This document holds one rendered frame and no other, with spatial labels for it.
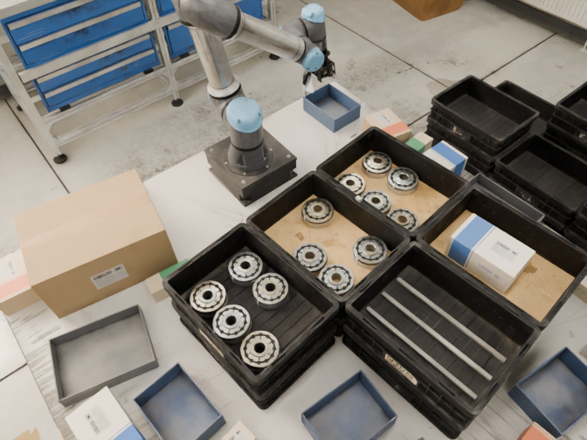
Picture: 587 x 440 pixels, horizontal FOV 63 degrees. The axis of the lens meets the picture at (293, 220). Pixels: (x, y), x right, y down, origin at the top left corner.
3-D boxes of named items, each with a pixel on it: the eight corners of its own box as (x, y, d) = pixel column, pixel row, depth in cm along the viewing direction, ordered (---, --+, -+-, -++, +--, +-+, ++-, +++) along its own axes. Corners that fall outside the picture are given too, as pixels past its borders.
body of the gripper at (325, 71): (321, 85, 181) (317, 58, 171) (307, 74, 185) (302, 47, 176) (336, 74, 183) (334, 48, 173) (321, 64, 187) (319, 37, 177)
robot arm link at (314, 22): (294, 8, 163) (316, -2, 165) (299, 36, 172) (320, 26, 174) (306, 19, 159) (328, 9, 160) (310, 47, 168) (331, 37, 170)
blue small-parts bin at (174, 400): (226, 422, 130) (223, 414, 125) (181, 464, 124) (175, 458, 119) (183, 370, 140) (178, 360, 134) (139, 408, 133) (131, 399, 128)
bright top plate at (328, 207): (295, 209, 156) (295, 208, 155) (319, 194, 159) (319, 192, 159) (315, 228, 151) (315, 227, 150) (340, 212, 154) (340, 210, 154)
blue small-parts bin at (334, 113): (302, 110, 211) (302, 97, 205) (328, 95, 216) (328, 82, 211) (334, 133, 201) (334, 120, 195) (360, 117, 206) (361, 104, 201)
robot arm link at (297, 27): (283, 43, 157) (312, 29, 159) (267, 26, 163) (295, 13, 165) (286, 62, 163) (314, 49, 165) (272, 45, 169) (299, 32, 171)
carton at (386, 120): (362, 131, 201) (363, 117, 195) (386, 121, 204) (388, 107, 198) (383, 154, 192) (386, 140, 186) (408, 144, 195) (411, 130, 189)
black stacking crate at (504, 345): (341, 325, 135) (342, 305, 126) (406, 262, 147) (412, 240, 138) (462, 432, 117) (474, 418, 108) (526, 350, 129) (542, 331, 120)
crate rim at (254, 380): (161, 285, 134) (159, 281, 132) (244, 224, 146) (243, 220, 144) (256, 388, 115) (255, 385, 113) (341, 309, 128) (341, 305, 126)
